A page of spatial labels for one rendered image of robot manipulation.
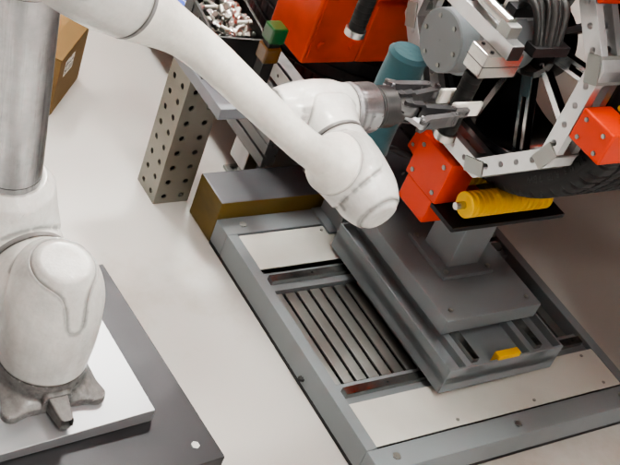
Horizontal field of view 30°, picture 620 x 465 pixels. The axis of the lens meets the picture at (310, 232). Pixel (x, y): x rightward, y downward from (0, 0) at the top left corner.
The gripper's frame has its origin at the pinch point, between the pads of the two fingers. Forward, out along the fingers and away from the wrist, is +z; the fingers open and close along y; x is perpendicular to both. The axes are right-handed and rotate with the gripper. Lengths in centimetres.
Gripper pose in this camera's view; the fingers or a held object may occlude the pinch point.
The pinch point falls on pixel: (459, 101)
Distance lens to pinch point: 215.5
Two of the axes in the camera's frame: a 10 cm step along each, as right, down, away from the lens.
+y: 4.8, 6.7, -5.7
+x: 3.1, -7.4, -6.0
